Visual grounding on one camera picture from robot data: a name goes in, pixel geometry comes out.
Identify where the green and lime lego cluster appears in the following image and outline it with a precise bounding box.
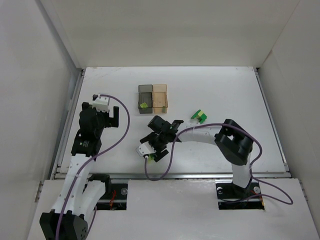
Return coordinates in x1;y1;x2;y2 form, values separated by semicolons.
190;109;208;124

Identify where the lime lego piece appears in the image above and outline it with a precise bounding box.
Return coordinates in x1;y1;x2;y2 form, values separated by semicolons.
147;155;154;164

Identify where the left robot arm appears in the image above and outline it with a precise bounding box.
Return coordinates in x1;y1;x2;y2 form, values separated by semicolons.
39;98;119;240

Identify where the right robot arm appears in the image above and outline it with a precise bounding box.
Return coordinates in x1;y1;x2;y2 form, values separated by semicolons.
136;115;254;200

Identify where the lime lego in grey container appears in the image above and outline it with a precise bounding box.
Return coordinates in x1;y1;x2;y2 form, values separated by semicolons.
140;102;148;109

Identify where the smoky grey transparent container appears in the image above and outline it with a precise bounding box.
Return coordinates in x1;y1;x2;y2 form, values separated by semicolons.
137;84;153;114

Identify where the amber transparent container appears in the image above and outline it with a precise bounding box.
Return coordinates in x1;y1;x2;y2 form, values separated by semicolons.
152;84;168;114

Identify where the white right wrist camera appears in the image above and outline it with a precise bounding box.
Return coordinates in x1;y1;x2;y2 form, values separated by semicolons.
136;142;155;158

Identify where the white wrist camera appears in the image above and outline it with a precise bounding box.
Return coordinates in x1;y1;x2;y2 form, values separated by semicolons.
136;142;155;158
92;93;110;113

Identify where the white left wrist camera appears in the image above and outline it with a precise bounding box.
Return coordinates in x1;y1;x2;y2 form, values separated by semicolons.
92;93;110;113

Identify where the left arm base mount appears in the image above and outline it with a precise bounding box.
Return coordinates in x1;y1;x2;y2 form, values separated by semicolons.
96;182;128;211

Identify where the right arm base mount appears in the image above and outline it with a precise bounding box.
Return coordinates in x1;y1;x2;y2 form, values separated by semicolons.
216;182;265;210

